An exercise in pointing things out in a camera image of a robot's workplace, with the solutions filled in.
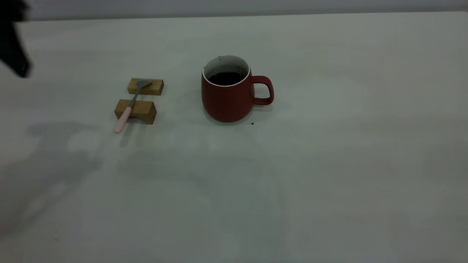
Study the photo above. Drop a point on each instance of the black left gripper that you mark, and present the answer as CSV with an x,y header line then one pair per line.
x,y
12,44

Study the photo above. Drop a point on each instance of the red mug with dark liquid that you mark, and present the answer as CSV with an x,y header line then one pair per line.
x,y
226,102

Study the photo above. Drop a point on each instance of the arched wooden block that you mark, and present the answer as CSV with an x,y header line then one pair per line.
x,y
142,111

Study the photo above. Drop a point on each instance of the flat wooden block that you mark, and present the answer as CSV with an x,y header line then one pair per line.
x,y
155,87

